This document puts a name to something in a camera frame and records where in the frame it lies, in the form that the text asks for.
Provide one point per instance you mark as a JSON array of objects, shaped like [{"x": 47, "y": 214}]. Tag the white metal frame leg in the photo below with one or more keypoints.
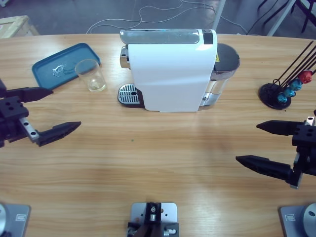
[{"x": 280, "y": 19}]

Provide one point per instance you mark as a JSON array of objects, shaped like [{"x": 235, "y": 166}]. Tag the white metal table leg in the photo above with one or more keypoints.
[{"x": 218, "y": 16}]

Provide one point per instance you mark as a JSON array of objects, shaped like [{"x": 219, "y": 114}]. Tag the teal plastic tray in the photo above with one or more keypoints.
[{"x": 56, "y": 61}]

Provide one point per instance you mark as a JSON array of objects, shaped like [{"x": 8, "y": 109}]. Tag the clear water tank black lid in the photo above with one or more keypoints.
[{"x": 225, "y": 56}]

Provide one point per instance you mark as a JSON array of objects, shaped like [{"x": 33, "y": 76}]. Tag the black chair legs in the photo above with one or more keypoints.
[{"x": 306, "y": 21}]

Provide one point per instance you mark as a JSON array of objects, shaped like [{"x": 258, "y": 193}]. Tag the metal grille drip tray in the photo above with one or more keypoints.
[{"x": 128, "y": 95}]

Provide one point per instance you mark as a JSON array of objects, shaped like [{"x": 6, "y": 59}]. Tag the grey mount with dark post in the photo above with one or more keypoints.
[{"x": 153, "y": 217}]

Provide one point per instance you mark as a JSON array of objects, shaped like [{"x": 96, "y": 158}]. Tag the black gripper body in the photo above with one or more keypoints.
[
  {"x": 11, "y": 109},
  {"x": 306, "y": 138}
]

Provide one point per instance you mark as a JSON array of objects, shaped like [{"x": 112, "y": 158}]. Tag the silver coffee machine lever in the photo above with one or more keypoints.
[{"x": 158, "y": 36}]

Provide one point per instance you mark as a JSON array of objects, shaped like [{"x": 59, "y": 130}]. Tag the black capsule holder with rods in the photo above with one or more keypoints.
[{"x": 269, "y": 95}]

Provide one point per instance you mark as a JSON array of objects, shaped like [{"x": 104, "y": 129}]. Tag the clear drinking glass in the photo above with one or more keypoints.
[{"x": 92, "y": 79}]

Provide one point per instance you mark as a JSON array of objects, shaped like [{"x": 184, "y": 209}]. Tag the white capsule coffee machine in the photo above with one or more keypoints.
[{"x": 170, "y": 76}]

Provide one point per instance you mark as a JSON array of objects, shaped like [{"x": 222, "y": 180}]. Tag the blue coffee capsule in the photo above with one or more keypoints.
[
  {"x": 289, "y": 92},
  {"x": 282, "y": 98},
  {"x": 295, "y": 85}
]

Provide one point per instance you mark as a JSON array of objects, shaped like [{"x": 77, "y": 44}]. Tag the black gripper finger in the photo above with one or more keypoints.
[
  {"x": 279, "y": 127},
  {"x": 269, "y": 166},
  {"x": 34, "y": 93},
  {"x": 58, "y": 130}
]

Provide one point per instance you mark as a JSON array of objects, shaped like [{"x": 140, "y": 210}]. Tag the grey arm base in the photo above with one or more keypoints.
[
  {"x": 298, "y": 219},
  {"x": 14, "y": 219}
]

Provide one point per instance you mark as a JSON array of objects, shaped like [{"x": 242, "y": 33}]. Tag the light wooden crate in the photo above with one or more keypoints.
[{"x": 14, "y": 26}]

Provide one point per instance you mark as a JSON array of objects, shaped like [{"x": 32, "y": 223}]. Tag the red coffee capsule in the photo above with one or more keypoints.
[{"x": 306, "y": 76}]

